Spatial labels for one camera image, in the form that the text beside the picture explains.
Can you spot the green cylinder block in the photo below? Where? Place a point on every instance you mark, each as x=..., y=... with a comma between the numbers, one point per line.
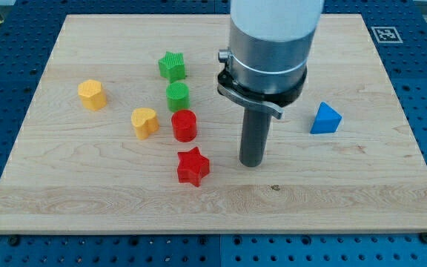
x=177, y=95

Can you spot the green star block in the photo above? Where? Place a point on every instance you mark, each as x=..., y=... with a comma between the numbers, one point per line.
x=172, y=66

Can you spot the red star block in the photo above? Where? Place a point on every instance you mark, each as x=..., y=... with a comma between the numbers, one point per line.
x=192, y=167

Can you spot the yellow hexagon block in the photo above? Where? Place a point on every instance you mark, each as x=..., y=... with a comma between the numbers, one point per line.
x=92, y=94

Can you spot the white fiducial marker tag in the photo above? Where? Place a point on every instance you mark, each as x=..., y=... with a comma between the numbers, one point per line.
x=386, y=35

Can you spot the red cylinder block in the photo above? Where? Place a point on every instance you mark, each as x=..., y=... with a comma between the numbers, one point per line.
x=184, y=125

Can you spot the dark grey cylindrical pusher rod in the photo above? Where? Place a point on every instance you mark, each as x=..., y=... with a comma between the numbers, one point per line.
x=255, y=128

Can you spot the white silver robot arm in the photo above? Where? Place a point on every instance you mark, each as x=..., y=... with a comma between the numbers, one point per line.
x=267, y=53

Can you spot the yellow heart block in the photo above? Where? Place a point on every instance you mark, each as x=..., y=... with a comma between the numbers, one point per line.
x=144, y=122

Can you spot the light wooden board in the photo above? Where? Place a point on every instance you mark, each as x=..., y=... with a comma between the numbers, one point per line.
x=77, y=171

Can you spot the blue triangle block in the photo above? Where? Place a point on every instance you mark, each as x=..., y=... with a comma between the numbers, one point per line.
x=326, y=121

